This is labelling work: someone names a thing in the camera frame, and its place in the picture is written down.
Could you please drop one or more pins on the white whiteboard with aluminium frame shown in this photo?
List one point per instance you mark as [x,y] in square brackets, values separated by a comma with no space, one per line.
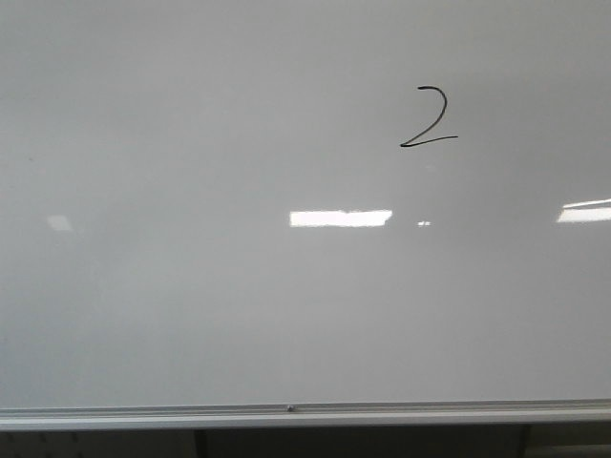
[304,213]

